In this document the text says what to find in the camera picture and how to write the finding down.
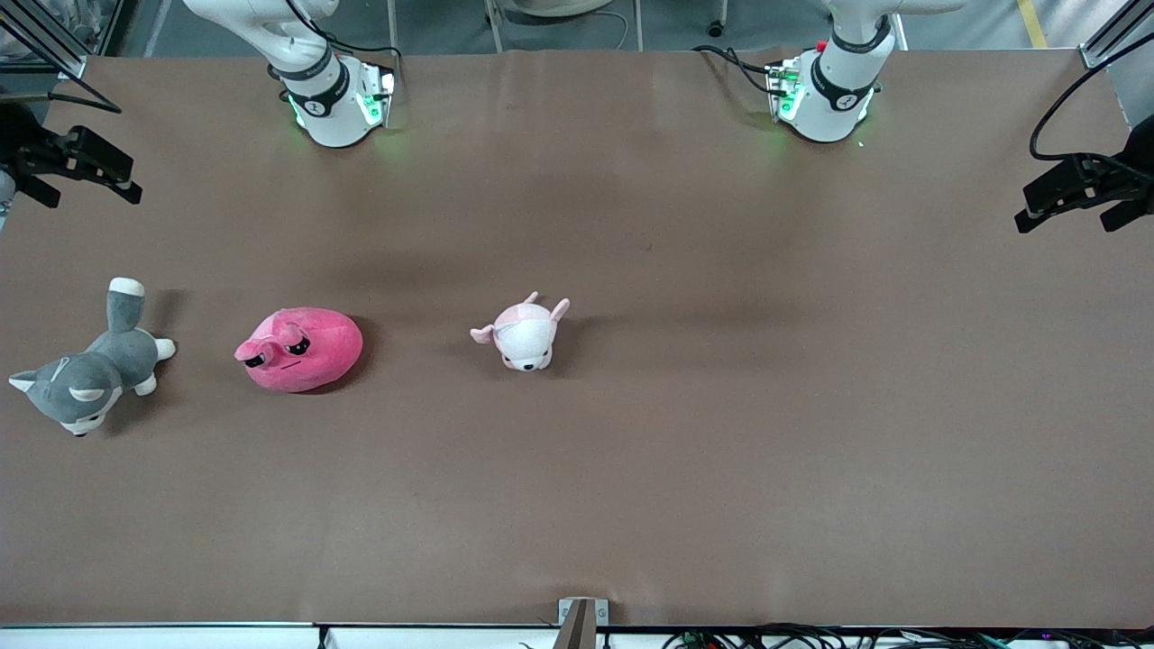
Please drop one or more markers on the bright pink plush toy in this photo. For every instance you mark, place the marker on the bright pink plush toy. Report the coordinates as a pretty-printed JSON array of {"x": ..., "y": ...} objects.
[{"x": 315, "y": 356}]

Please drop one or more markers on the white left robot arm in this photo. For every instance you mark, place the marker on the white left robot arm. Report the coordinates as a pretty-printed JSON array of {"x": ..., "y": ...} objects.
[{"x": 834, "y": 90}]

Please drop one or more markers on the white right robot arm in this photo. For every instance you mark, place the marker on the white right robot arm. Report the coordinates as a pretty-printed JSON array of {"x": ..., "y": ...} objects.
[{"x": 325, "y": 99}]

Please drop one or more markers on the pale pink plush animal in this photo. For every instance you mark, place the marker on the pale pink plush animal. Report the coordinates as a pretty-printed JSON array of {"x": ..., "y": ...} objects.
[{"x": 527, "y": 338}]

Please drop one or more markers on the white chair base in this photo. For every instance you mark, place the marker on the white chair base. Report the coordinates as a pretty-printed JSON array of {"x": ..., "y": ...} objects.
[{"x": 550, "y": 7}]

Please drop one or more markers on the black caster wheel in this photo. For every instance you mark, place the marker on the black caster wheel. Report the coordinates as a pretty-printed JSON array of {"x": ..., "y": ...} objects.
[{"x": 716, "y": 29}]

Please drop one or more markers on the grey white plush husky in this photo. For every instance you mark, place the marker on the grey white plush husky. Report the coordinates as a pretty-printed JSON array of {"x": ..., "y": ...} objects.
[{"x": 99, "y": 370}]

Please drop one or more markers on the grey metal table bracket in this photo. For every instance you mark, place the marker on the grey metal table bracket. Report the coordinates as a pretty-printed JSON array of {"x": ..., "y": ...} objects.
[{"x": 577, "y": 626}]

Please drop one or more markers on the white table edge rail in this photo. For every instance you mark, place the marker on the white table edge rail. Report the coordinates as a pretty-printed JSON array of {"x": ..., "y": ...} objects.
[{"x": 180, "y": 637}]

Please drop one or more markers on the black side camera mount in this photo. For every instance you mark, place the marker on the black side camera mount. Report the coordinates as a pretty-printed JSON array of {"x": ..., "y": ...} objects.
[
  {"x": 81, "y": 158},
  {"x": 1073, "y": 185}
]

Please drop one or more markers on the aluminium frame profile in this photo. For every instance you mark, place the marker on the aluminium frame profile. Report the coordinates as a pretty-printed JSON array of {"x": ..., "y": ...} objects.
[
  {"x": 54, "y": 47},
  {"x": 1104, "y": 45}
]

